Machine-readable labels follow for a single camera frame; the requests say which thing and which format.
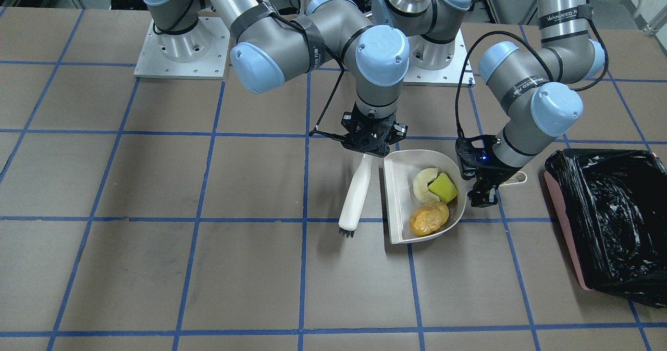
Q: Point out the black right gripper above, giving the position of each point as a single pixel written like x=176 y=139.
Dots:
x=399 y=130

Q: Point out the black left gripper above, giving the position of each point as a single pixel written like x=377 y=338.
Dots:
x=496 y=172

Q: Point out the yellow-green sponge piece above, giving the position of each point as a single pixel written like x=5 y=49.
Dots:
x=443 y=188

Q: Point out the yellow-brown toy potato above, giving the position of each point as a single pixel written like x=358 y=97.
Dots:
x=429 y=218

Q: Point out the pale curved fruit peel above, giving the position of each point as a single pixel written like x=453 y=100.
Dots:
x=420 y=182

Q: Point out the cream hand brush black bristles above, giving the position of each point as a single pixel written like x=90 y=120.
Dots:
x=355 y=197

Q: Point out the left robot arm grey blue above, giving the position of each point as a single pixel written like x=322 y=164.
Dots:
x=531 y=85

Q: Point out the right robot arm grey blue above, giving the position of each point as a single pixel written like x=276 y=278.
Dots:
x=266 y=50

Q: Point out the bin with black bag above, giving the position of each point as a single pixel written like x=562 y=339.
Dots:
x=611 y=209

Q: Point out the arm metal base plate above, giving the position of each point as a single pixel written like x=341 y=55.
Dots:
x=443 y=75
x=199 y=54

